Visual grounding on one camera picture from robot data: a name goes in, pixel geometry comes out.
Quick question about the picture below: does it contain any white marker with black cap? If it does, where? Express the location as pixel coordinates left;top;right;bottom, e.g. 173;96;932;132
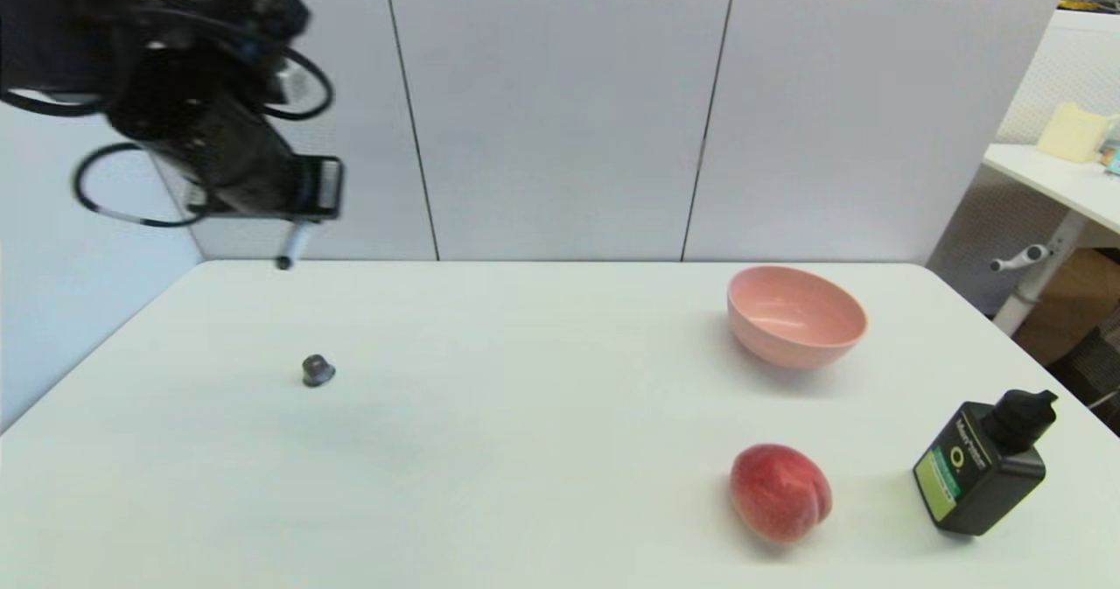
275;221;313;271

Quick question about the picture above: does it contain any white side table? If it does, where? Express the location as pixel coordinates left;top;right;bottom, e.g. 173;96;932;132
982;143;1120;337

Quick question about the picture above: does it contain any red peach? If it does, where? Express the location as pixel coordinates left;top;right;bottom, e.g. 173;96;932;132
729;444;833;543

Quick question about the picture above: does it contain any pink bowl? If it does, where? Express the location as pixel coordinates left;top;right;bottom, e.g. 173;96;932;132
726;265;869;370

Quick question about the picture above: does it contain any pale yellow sponge block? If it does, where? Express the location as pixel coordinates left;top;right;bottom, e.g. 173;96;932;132
1036;102;1119;165

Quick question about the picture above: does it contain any black ink bottle green label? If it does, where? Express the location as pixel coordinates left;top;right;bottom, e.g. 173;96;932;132
912;389;1059;537

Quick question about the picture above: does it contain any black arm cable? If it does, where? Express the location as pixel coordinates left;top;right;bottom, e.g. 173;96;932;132
0;42;335;228

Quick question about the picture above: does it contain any white table crank handle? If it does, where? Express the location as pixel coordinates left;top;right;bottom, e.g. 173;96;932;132
990;245;1050;273

